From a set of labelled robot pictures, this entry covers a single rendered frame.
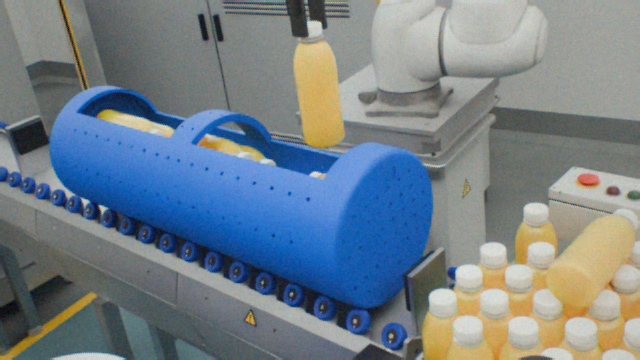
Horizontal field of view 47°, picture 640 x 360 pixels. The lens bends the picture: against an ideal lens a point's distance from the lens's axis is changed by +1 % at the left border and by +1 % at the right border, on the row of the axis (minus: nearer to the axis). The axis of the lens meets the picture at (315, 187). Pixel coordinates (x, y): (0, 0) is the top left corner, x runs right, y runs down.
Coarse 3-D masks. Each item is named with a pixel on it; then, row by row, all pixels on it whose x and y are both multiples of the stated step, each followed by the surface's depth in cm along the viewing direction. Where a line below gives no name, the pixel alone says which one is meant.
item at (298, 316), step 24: (0, 192) 208; (24, 192) 201; (72, 216) 185; (120, 240) 172; (168, 264) 160; (192, 264) 156; (216, 288) 150; (240, 288) 146; (288, 312) 138; (336, 336) 130; (360, 336) 127
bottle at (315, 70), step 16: (304, 48) 117; (320, 48) 117; (304, 64) 117; (320, 64) 117; (336, 64) 120; (304, 80) 118; (320, 80) 118; (336, 80) 120; (304, 96) 120; (320, 96) 119; (336, 96) 121; (304, 112) 122; (320, 112) 120; (336, 112) 122; (304, 128) 124; (320, 128) 122; (336, 128) 123; (320, 144) 123; (336, 144) 124
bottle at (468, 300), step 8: (456, 288) 113; (464, 288) 111; (472, 288) 110; (480, 288) 111; (456, 296) 112; (464, 296) 111; (472, 296) 111; (480, 296) 111; (456, 304) 111; (464, 304) 111; (472, 304) 110; (480, 304) 110; (464, 312) 111; (472, 312) 111
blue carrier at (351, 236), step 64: (64, 128) 168; (128, 128) 155; (192, 128) 145; (256, 128) 155; (128, 192) 153; (192, 192) 138; (256, 192) 128; (320, 192) 120; (384, 192) 123; (256, 256) 132; (320, 256) 119; (384, 256) 127
